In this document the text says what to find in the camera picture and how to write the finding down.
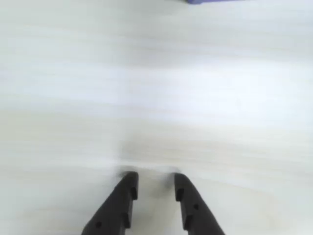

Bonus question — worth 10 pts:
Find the blue plastic box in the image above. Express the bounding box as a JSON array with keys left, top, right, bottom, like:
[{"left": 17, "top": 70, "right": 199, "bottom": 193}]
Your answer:
[{"left": 183, "top": 0, "right": 245, "bottom": 5}]

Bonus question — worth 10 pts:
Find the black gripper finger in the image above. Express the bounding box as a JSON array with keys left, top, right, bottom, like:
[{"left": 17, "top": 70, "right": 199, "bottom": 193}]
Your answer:
[
  {"left": 82, "top": 172, "right": 139, "bottom": 235},
  {"left": 174, "top": 173, "right": 226, "bottom": 235}
]

